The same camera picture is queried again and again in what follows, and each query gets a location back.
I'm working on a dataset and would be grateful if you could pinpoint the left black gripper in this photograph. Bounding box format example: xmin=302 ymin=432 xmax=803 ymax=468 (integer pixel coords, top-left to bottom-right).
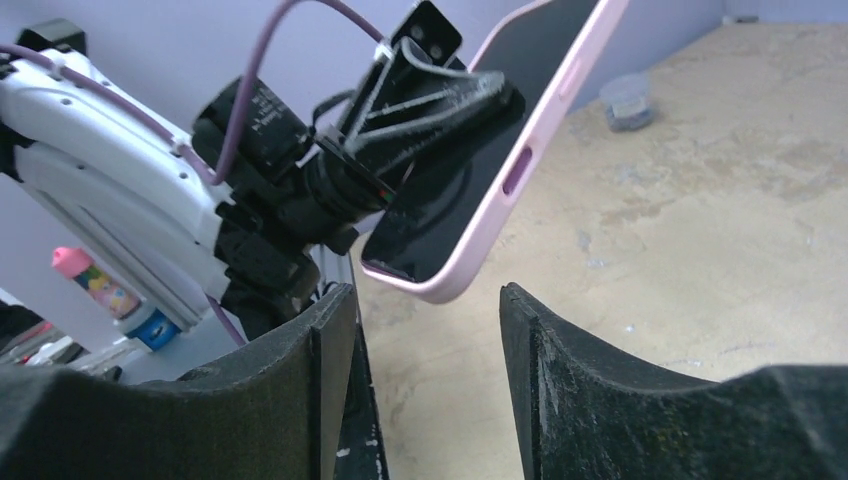
xmin=301 ymin=37 xmax=515 ymax=253

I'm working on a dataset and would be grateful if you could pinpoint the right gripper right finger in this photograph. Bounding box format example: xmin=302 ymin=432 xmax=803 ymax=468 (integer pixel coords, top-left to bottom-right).
xmin=499 ymin=283 xmax=847 ymax=479

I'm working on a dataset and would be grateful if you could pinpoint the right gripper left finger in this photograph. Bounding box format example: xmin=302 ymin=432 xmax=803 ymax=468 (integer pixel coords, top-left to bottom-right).
xmin=1 ymin=285 xmax=357 ymax=479

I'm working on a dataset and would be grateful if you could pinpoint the phone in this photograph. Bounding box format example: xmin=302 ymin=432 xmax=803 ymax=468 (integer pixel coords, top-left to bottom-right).
xmin=360 ymin=1 xmax=626 ymax=304

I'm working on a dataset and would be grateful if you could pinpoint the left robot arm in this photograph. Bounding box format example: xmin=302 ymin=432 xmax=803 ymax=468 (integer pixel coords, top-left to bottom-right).
xmin=1 ymin=20 xmax=514 ymax=337

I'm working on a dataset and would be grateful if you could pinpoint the colourful bottle with pink cap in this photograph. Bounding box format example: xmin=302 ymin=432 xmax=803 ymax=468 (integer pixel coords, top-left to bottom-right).
xmin=52 ymin=247 xmax=182 ymax=352

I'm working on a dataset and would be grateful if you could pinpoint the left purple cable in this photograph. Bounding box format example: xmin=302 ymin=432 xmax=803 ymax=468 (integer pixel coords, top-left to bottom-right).
xmin=0 ymin=0 xmax=389 ymax=349

